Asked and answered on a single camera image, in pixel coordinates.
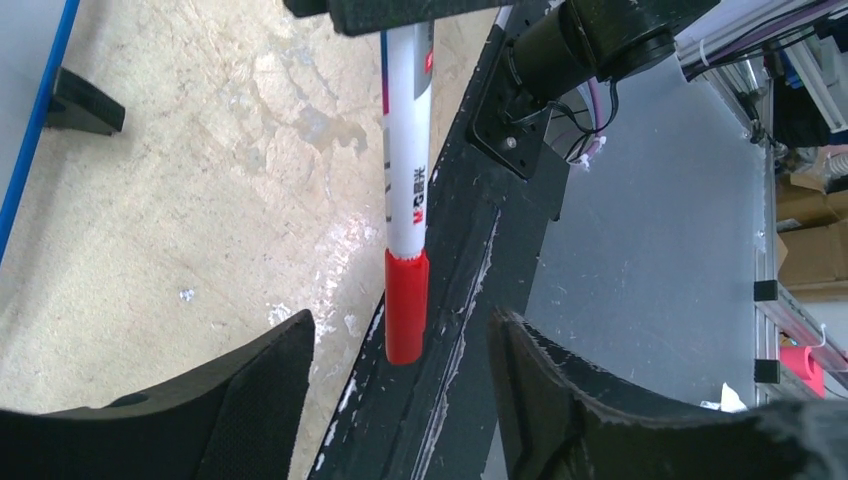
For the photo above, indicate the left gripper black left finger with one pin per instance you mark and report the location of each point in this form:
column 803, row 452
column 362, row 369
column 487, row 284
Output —
column 234, row 417

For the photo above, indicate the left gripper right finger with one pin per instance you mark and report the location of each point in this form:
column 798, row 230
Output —
column 563, row 417

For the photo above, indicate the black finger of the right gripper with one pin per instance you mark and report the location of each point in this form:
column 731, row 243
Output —
column 356, row 18

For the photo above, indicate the white red marker pen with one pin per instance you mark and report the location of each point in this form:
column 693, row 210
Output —
column 407, row 58

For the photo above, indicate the red marker cap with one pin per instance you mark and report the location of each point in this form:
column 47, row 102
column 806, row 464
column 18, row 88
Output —
column 406, row 302

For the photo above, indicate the blue framed whiteboard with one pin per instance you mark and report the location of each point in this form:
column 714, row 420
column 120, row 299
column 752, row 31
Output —
column 38, row 92

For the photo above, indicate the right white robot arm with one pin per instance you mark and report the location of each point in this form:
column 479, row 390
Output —
column 574, row 42

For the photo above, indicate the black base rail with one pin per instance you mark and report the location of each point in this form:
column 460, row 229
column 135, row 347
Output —
column 436, row 419

